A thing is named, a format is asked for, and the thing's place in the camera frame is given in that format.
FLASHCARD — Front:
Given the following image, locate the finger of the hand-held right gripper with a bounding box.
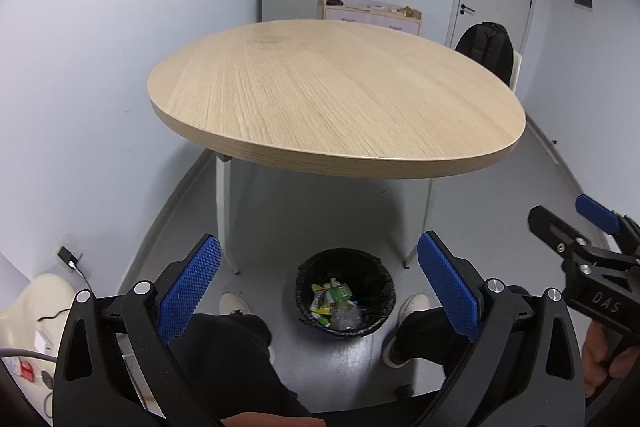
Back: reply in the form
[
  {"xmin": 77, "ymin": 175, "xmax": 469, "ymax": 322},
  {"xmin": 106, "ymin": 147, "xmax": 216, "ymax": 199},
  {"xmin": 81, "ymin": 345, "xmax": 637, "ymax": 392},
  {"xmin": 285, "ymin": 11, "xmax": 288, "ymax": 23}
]
[
  {"xmin": 528, "ymin": 205, "xmax": 601, "ymax": 259},
  {"xmin": 575, "ymin": 194, "xmax": 640, "ymax": 259}
]

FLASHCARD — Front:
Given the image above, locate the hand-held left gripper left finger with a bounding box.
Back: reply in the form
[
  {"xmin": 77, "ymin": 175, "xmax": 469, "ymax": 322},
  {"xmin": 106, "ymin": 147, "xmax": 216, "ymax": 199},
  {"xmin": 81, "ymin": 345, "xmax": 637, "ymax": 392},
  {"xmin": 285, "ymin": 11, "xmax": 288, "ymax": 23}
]
[{"xmin": 52, "ymin": 233, "xmax": 226, "ymax": 427}]

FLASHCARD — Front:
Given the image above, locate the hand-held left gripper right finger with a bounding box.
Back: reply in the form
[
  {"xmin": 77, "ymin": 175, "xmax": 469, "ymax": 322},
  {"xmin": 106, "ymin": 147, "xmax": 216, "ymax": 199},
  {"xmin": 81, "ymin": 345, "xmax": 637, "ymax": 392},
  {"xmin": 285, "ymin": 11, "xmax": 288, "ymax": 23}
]
[{"xmin": 416, "ymin": 231, "xmax": 587, "ymax": 427}]

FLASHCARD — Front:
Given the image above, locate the black bagged trash bin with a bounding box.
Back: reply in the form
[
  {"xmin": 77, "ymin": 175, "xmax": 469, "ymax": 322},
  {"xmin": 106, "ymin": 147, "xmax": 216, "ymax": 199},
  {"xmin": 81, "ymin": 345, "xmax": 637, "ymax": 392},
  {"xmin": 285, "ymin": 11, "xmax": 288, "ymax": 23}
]
[{"xmin": 295, "ymin": 248, "xmax": 397, "ymax": 340}]

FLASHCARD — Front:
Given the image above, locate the clear plastic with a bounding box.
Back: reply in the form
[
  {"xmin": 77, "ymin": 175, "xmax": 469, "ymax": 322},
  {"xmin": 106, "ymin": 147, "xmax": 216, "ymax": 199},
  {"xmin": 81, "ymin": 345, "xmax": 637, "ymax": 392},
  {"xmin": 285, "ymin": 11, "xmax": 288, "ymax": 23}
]
[{"xmin": 330, "ymin": 303, "xmax": 364, "ymax": 331}]

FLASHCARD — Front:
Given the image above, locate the person's right hand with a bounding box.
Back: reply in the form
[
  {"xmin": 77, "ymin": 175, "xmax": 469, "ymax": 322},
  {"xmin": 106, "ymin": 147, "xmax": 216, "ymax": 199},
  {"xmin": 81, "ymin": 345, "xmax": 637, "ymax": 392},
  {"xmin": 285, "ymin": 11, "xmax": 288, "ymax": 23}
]
[{"xmin": 581, "ymin": 321, "xmax": 640, "ymax": 401}]

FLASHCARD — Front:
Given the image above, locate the white right shoe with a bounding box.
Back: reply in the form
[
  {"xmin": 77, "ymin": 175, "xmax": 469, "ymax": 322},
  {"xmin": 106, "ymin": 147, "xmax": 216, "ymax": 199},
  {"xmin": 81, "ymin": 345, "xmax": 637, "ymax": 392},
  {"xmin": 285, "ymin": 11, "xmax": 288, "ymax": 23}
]
[{"xmin": 382, "ymin": 293, "xmax": 432, "ymax": 368}]

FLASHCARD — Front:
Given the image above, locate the white shoe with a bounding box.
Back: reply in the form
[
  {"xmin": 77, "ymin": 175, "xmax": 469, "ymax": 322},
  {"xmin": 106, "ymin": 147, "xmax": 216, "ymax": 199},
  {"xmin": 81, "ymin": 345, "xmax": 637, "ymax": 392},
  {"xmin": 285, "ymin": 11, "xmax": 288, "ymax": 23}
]
[
  {"xmin": 382, "ymin": 293, "xmax": 432, "ymax": 368},
  {"xmin": 219, "ymin": 292, "xmax": 277, "ymax": 364}
]

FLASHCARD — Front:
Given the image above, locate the white left shoe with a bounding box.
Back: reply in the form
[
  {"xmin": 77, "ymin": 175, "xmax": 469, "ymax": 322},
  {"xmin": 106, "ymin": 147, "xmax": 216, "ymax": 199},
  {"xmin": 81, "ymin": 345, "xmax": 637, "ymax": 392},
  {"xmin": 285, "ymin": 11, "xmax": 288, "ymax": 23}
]
[{"xmin": 219, "ymin": 292, "xmax": 277, "ymax": 364}]

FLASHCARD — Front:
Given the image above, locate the white power adapter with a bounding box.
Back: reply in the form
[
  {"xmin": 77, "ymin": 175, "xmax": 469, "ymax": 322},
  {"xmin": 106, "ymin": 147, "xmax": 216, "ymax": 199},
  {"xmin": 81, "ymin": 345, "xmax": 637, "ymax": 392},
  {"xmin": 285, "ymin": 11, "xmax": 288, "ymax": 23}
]
[{"xmin": 35, "ymin": 329, "xmax": 57, "ymax": 354}]

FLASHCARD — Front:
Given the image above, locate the black backpack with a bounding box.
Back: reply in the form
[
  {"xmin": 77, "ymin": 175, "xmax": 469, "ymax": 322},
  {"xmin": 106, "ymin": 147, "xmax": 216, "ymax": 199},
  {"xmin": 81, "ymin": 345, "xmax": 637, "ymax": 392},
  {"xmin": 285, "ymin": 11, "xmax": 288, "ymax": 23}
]
[{"xmin": 455, "ymin": 22, "xmax": 515, "ymax": 88}]

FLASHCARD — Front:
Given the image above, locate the red white packet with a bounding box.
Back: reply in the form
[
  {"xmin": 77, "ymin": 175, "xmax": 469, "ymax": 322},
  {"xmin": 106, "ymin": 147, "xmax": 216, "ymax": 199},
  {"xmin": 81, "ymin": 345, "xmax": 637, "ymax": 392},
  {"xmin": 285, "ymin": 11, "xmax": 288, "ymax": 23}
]
[{"xmin": 9, "ymin": 357, "xmax": 37, "ymax": 381}]

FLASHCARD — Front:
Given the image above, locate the round wooden table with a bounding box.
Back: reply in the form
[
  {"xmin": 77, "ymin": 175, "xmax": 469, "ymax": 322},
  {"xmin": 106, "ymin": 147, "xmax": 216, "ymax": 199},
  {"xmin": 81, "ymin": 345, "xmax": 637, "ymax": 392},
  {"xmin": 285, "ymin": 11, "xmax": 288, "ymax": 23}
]
[{"xmin": 147, "ymin": 19, "xmax": 527, "ymax": 276}]

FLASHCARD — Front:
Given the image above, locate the pink cabinet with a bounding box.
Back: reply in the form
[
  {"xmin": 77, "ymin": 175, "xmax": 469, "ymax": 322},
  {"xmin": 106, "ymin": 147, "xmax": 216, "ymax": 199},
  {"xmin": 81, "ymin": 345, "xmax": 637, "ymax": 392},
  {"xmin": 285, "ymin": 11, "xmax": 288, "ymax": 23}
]
[{"xmin": 322, "ymin": 0, "xmax": 424, "ymax": 38}]

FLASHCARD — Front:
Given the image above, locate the white wall socket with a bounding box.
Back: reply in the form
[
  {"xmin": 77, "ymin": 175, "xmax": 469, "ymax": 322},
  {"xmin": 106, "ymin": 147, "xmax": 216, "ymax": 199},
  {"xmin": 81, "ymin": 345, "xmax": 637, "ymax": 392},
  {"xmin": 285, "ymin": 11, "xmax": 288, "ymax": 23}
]
[{"xmin": 56, "ymin": 246, "xmax": 84, "ymax": 274}]

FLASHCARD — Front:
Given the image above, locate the black power cable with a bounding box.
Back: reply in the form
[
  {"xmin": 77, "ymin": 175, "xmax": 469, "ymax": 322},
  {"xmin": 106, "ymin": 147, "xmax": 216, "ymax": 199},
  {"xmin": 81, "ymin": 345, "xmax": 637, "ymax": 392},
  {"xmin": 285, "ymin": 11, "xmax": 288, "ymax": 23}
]
[{"xmin": 37, "ymin": 263, "xmax": 91, "ymax": 324}]

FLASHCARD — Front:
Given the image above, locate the grey cable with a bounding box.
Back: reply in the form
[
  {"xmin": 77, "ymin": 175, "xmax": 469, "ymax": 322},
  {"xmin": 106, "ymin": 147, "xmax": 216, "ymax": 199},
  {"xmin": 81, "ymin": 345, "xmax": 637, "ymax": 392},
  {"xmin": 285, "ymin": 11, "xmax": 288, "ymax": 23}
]
[{"xmin": 0, "ymin": 347, "xmax": 57, "ymax": 362}]

